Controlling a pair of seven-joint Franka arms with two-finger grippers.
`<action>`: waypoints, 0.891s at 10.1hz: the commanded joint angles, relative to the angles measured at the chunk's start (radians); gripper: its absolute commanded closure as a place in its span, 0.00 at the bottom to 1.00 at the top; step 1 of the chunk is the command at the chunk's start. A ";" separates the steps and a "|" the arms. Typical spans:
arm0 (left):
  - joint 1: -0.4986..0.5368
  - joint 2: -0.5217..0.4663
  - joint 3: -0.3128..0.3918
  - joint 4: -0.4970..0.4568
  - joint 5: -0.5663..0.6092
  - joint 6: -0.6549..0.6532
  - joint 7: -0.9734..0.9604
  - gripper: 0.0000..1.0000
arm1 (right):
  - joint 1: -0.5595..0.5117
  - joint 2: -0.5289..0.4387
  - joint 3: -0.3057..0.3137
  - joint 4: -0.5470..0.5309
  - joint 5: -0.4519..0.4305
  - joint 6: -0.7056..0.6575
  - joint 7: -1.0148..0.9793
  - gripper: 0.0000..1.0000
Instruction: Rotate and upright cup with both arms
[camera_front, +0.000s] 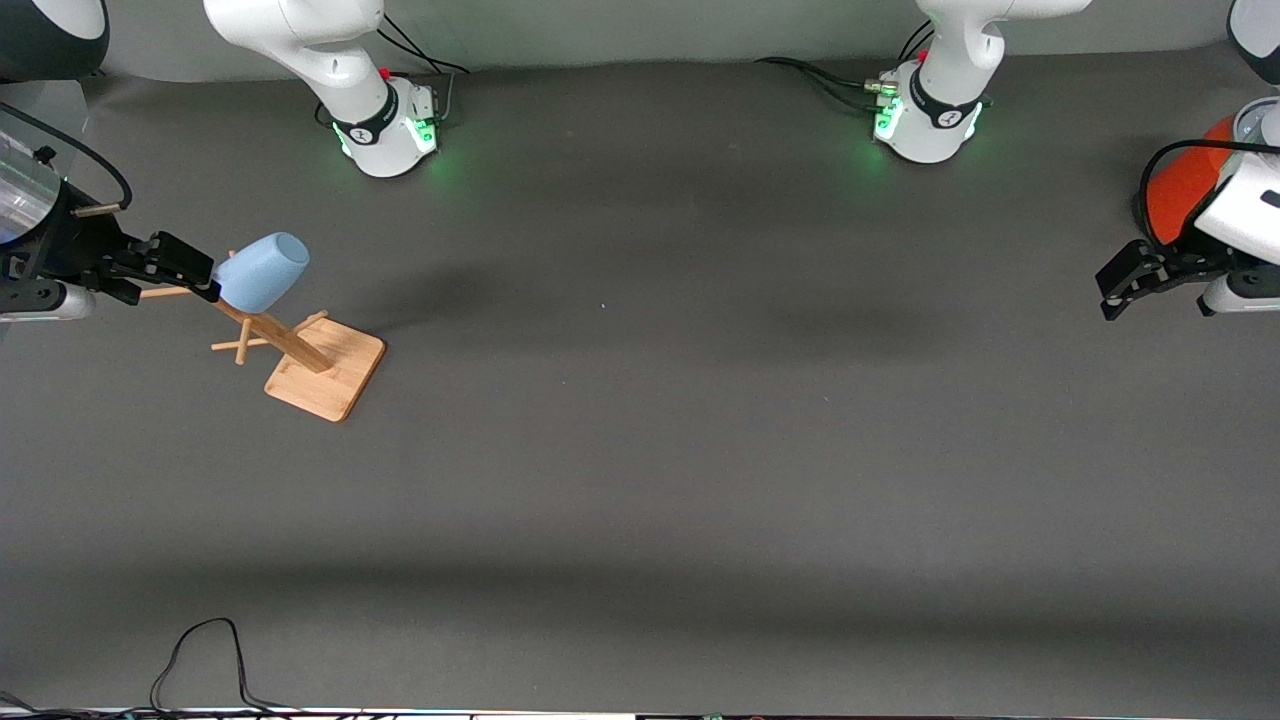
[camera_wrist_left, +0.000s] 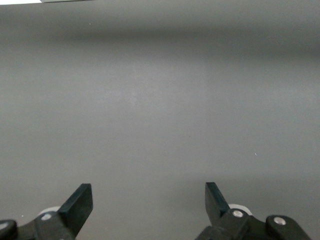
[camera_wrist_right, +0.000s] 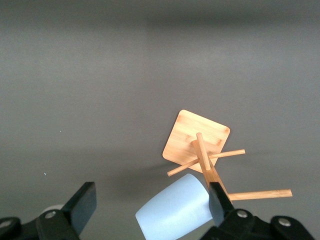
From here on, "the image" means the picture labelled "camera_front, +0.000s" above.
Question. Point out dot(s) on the light blue cup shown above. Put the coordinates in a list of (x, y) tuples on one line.
[(262, 270)]

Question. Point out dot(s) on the orange round cover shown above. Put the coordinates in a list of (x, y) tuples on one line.
[(1175, 195)]

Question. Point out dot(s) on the wooden cup rack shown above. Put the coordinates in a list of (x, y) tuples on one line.
[(325, 380)]

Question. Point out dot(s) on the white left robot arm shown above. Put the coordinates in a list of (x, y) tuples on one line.
[(950, 60)]

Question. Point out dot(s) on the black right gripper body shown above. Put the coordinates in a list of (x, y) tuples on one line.
[(68, 243)]

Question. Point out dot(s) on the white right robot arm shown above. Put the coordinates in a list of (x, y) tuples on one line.
[(300, 40)]

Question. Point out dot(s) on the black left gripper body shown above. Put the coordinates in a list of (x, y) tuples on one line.
[(1177, 267)]

